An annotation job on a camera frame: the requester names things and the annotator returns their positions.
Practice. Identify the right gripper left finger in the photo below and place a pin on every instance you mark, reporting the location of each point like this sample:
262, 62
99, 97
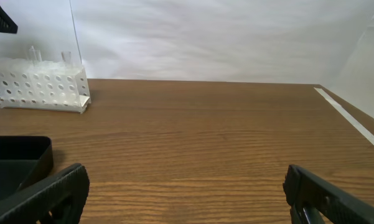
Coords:
49, 193

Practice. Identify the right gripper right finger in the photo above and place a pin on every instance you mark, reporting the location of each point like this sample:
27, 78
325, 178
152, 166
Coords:
323, 199

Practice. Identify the clear test tube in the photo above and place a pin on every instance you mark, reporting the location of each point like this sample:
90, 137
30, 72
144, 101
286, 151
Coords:
35, 55

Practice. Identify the black tray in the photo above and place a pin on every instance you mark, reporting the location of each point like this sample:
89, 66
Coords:
6, 149

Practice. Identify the white test tube rack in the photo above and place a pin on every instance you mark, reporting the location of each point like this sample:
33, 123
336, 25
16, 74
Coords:
34, 90

